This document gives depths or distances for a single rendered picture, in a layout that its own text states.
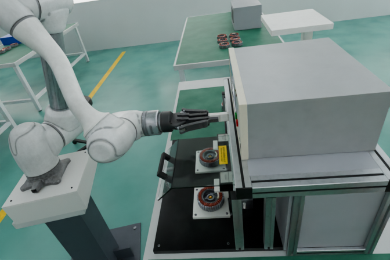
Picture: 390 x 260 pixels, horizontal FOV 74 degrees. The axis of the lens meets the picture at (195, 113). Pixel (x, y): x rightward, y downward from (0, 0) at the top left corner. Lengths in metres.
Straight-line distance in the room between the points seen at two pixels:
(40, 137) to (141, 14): 4.64
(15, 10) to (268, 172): 0.92
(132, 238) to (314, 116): 1.63
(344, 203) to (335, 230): 0.14
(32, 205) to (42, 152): 0.23
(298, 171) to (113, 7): 5.37
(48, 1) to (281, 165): 0.97
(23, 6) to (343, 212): 1.19
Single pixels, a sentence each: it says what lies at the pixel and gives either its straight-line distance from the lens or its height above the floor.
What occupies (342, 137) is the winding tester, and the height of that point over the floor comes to 1.17.
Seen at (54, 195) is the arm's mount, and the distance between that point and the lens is 1.32.
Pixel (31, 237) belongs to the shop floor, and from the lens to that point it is 2.52.
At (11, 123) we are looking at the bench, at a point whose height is 0.17.
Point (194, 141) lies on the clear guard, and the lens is 0.99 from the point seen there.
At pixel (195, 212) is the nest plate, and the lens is 1.12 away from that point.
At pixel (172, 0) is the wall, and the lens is 5.55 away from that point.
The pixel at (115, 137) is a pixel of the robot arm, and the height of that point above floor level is 1.28.
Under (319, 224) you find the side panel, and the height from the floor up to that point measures 0.91.
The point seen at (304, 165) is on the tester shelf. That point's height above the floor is 1.11.
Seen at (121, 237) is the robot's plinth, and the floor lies 0.02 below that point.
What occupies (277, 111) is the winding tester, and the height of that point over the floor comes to 1.28.
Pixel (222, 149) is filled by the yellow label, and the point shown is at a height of 1.07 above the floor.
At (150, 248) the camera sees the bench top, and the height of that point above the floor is 0.75.
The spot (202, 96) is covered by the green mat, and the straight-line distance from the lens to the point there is 1.90.
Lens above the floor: 1.69
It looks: 33 degrees down
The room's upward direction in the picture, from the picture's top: 9 degrees counter-clockwise
